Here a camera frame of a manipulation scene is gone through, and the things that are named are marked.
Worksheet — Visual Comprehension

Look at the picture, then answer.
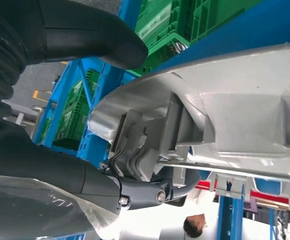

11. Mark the yellow floor tape strip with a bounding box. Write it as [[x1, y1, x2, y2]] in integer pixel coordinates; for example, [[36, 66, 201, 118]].
[[32, 89, 53, 104]]

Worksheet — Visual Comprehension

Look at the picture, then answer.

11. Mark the blue metal shelf rack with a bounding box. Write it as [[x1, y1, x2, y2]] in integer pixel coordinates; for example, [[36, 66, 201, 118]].
[[32, 0, 290, 240]]

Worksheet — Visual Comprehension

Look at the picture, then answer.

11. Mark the green plastic crate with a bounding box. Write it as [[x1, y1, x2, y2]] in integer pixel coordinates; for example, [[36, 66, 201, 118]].
[[127, 0, 262, 78], [38, 68, 101, 153]]

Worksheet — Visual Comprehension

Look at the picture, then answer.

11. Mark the person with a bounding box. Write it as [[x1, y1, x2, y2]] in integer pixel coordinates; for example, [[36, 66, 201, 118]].
[[159, 213, 208, 240]]

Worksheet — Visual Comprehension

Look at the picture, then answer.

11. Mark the red barrier tape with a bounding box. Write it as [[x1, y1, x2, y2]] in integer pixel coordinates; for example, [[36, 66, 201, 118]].
[[194, 179, 290, 207]]

